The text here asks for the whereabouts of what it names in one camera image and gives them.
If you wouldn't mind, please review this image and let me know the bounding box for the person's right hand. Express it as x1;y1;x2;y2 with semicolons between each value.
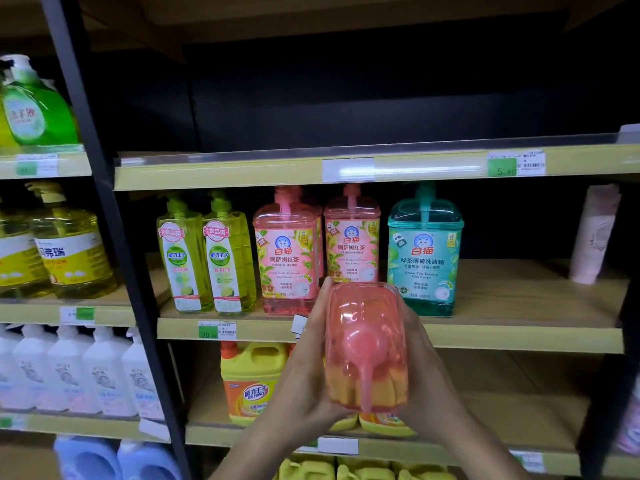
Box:
397;289;469;443

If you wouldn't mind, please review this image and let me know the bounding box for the person's left hand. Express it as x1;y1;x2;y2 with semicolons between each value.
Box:
257;276;353;448

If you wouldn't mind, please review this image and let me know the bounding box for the teal green detergent bottle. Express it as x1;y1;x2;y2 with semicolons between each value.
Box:
386;182;465;317

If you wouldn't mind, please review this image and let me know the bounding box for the slim green dish soap bottle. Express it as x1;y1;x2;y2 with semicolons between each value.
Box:
156;194;215;314

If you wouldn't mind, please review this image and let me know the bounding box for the yellow dish soap pump bottle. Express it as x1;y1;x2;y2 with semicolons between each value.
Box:
0;199;53;299
25;182;119;301

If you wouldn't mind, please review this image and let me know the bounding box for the light blue detergent jug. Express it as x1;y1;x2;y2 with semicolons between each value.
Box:
53;435;123;480
116;439;182;480

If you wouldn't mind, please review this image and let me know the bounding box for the pale purple white pack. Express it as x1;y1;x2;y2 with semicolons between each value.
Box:
615;377;640;457

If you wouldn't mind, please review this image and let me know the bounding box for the round green hand wash bottle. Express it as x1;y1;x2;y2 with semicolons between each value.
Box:
0;54;80;147

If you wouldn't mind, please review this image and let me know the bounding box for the wooden shelf rack black frame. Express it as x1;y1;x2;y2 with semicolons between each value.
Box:
0;0;640;480

